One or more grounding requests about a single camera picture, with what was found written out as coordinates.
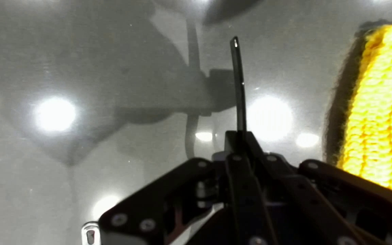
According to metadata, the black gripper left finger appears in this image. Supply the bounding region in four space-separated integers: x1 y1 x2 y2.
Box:
98 131 279 245

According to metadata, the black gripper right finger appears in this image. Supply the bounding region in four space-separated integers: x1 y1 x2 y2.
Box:
243 131 392 245

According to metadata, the black serving spoon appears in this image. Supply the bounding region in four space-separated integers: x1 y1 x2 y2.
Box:
229 36 249 134

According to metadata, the yellow crochet cloth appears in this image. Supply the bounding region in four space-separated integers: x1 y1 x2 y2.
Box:
324 19 392 200

